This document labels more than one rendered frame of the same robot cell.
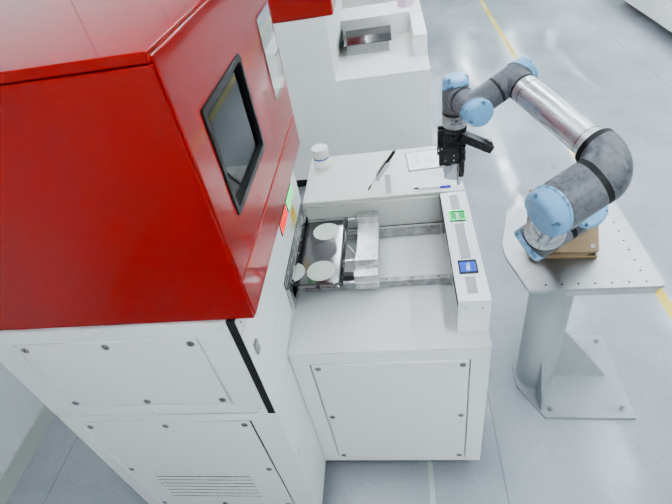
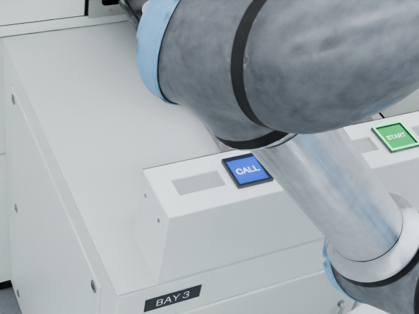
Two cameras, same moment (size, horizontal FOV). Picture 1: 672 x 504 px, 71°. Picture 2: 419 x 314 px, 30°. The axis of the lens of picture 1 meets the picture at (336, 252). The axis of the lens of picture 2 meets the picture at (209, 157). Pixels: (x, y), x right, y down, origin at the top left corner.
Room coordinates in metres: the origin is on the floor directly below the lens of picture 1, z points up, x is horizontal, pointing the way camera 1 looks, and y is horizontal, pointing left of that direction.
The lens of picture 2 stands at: (0.41, -0.92, 1.71)
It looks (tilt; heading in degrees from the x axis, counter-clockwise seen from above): 42 degrees down; 45
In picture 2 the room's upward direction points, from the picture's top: 12 degrees clockwise
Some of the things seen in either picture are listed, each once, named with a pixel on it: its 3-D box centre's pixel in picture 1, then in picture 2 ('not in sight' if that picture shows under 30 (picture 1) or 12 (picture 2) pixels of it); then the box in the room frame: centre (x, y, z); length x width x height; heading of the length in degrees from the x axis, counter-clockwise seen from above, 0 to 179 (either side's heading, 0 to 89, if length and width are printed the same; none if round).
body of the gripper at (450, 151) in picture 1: (451, 143); not in sight; (1.27, -0.42, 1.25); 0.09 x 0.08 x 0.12; 78
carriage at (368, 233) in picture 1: (368, 250); not in sight; (1.29, -0.12, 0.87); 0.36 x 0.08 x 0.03; 168
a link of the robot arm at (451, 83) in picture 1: (455, 94); not in sight; (1.27, -0.43, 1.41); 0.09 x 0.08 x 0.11; 8
